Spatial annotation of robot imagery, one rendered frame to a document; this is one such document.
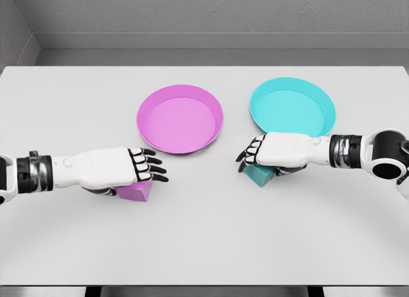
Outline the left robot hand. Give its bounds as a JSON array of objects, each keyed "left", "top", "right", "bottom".
[{"left": 78, "top": 146, "right": 169, "bottom": 197}]

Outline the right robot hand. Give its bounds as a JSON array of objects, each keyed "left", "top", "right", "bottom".
[{"left": 235, "top": 132, "right": 308, "bottom": 178}]

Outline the teal block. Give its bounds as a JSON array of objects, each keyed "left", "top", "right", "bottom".
[{"left": 242, "top": 164, "right": 279, "bottom": 187}]

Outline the pink block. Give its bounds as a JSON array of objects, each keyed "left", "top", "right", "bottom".
[{"left": 114, "top": 179, "right": 153, "bottom": 203}]

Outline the cyan round plate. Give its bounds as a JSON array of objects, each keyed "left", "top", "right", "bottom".
[{"left": 249, "top": 76, "right": 337, "bottom": 139}]

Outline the pink round plate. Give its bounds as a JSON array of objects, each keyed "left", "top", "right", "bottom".
[{"left": 136, "top": 84, "right": 224, "bottom": 156}]

